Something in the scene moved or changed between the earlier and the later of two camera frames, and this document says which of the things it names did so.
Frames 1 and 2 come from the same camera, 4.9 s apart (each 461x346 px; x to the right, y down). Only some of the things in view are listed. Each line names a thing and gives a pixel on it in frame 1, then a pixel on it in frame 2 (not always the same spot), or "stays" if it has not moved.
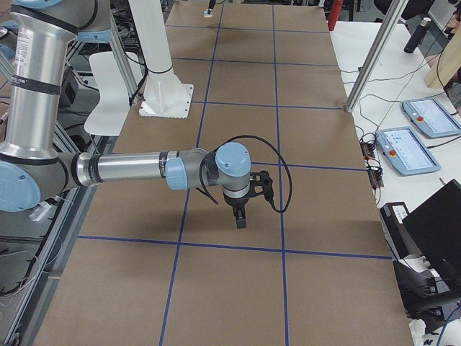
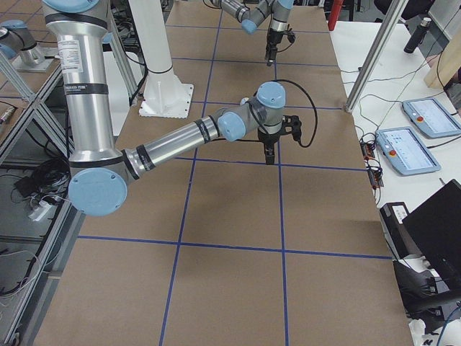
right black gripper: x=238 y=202 -> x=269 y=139
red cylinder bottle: x=335 y=14 stays
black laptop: x=434 y=229 stays
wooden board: x=445 y=71 stays
